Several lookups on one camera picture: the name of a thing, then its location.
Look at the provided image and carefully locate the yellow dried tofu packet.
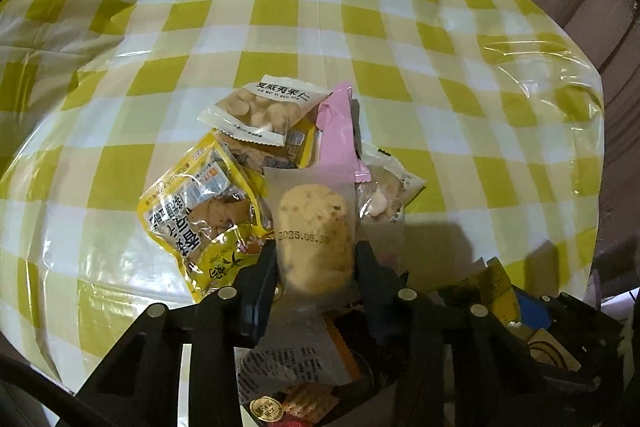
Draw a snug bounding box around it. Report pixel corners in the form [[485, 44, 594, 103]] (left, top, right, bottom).
[[137, 133, 272, 301]]

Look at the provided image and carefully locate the clear-wrapped round cookie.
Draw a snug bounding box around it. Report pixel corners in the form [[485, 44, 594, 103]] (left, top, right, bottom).
[[265, 165, 356, 315]]

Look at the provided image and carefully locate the pink snack wrapper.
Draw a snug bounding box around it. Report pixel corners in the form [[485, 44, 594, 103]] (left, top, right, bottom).
[[316, 82, 371, 183]]

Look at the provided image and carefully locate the white printed snack packet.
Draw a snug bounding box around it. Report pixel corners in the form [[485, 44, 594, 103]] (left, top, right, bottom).
[[234, 326, 360, 404]]

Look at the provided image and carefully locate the yellow blue snack box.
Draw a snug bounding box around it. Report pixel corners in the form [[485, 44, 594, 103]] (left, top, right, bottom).
[[465, 257, 521, 325]]

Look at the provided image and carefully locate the red cracker packet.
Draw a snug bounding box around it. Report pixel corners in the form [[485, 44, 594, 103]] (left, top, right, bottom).
[[247, 383, 341, 427]]

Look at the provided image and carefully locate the white biscuit ball packet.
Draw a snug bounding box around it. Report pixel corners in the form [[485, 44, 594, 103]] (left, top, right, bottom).
[[198, 75, 330, 147]]

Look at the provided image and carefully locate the yellow white checkered tablecloth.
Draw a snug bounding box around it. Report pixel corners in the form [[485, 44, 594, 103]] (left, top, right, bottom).
[[0, 0, 606, 388]]

